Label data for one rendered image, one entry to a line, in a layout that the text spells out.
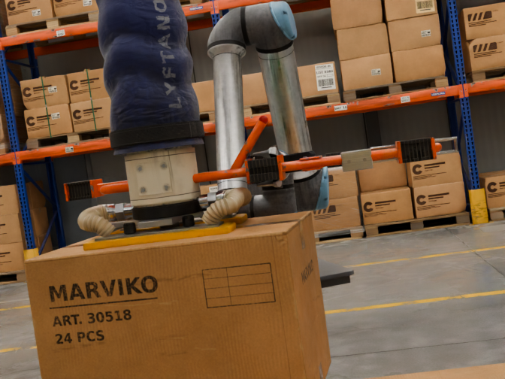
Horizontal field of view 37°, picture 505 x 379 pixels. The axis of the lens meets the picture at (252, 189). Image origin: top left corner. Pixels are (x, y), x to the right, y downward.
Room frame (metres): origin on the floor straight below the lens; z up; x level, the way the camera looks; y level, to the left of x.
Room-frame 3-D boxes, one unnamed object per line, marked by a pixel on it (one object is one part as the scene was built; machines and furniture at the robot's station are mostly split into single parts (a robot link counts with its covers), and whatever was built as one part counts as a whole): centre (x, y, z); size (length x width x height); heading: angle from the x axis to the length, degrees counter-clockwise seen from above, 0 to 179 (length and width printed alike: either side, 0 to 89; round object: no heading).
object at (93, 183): (2.11, 0.47, 1.14); 0.09 x 0.08 x 0.05; 172
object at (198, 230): (1.71, 0.22, 1.03); 0.34 x 0.10 x 0.05; 82
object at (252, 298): (1.79, 0.19, 0.81); 0.60 x 0.40 x 0.40; 78
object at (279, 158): (1.77, -0.04, 1.13); 0.10 x 0.08 x 0.06; 172
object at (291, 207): (2.09, -0.06, 1.01); 0.12 x 0.09 x 0.12; 78
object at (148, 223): (1.81, 0.21, 1.07); 0.34 x 0.25 x 0.06; 82
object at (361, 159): (1.74, -0.25, 1.12); 0.07 x 0.07 x 0.04; 82
